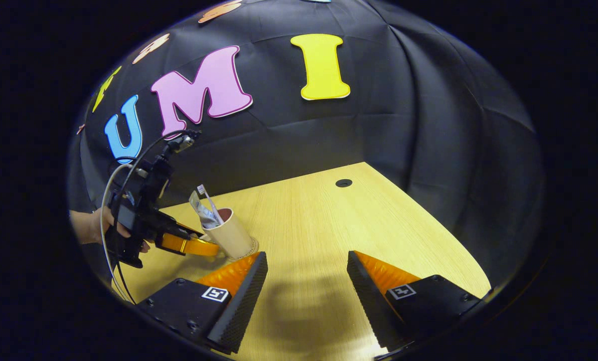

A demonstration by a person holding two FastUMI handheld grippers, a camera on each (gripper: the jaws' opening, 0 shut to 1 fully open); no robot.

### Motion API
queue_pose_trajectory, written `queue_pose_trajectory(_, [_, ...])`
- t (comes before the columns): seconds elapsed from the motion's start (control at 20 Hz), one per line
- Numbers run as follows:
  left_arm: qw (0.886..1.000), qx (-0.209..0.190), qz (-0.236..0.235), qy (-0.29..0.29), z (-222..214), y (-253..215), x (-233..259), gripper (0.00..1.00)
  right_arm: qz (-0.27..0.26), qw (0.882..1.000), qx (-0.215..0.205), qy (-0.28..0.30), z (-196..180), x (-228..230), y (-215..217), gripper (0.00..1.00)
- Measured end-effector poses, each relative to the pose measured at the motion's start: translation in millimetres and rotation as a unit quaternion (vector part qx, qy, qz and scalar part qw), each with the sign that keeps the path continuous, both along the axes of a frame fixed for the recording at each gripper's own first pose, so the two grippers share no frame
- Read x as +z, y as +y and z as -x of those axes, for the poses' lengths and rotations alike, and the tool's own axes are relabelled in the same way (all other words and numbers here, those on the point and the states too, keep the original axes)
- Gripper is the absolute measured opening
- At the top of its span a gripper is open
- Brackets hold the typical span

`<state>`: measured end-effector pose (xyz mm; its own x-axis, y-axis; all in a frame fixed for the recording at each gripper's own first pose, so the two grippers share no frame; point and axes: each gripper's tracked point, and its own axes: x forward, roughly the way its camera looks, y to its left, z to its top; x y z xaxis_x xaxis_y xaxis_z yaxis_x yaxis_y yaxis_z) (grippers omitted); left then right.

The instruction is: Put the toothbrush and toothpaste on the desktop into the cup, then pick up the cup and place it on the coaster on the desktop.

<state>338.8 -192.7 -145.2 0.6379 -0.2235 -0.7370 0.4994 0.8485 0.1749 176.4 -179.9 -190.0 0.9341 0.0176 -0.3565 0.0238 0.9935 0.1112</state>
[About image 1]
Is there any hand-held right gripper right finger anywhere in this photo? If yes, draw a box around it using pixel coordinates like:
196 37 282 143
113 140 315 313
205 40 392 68
347 251 482 353

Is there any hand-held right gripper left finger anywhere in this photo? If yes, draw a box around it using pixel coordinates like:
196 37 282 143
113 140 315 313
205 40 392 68
137 252 268 355

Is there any white toothpaste tube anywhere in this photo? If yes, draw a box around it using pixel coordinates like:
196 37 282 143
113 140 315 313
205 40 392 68
189 191 219 230

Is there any beige cup with wooden handle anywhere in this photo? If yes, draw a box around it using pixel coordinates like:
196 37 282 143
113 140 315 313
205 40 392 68
201 208 256 261

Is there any pale pink toothbrush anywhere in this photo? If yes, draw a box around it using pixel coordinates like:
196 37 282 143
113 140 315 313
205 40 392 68
197 184 225 226

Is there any wooden desktop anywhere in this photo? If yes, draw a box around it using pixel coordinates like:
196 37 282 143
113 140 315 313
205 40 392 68
111 161 493 361

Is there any black backdrop cloth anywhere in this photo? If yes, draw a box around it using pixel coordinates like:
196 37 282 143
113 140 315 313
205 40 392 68
68 0 545 296

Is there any grey cable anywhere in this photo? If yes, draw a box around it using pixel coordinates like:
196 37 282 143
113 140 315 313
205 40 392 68
100 163 134 302

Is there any black cable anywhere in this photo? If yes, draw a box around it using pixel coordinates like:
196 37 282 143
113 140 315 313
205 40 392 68
112 129 190 305

